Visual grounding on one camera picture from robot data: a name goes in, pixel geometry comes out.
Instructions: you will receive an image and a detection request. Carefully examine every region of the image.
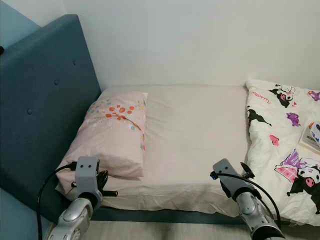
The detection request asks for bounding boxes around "beige sheeted mattress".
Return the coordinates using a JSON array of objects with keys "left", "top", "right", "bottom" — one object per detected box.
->
[{"left": 65, "top": 84, "right": 256, "bottom": 216}]

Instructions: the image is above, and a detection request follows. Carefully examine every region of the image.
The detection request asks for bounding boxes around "blue padded headboard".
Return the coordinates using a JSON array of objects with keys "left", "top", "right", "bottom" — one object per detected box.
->
[{"left": 0, "top": 14, "right": 102, "bottom": 223}]

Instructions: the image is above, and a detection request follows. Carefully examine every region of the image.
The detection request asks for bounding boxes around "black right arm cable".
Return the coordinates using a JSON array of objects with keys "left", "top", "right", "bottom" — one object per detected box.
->
[{"left": 211, "top": 171, "right": 283, "bottom": 228}]

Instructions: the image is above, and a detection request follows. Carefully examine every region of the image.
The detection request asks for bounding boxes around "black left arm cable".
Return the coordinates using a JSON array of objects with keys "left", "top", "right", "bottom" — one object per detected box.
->
[{"left": 36, "top": 162, "right": 78, "bottom": 240}]

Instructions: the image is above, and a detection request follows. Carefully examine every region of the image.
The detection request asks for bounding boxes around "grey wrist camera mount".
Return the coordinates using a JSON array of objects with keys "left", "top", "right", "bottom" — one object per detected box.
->
[
  {"left": 75, "top": 156, "right": 101, "bottom": 198},
  {"left": 211, "top": 158, "right": 248, "bottom": 199}
]

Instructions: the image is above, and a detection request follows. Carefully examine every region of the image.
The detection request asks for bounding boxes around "pink patterned pillow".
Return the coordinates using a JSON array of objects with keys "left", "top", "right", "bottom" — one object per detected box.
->
[{"left": 56, "top": 91, "right": 149, "bottom": 196}]

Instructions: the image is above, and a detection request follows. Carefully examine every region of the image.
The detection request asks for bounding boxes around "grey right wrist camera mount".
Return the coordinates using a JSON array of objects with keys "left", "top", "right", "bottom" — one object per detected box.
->
[{"left": 211, "top": 158, "right": 248, "bottom": 199}]

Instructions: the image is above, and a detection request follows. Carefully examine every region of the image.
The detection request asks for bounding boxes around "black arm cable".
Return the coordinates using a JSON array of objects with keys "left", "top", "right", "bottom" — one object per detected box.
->
[
  {"left": 211, "top": 171, "right": 283, "bottom": 228},
  {"left": 36, "top": 162, "right": 78, "bottom": 240}
]

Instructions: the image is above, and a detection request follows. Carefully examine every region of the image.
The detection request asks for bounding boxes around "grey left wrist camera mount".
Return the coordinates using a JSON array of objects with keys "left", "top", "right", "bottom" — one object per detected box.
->
[{"left": 75, "top": 156, "right": 101, "bottom": 198}]

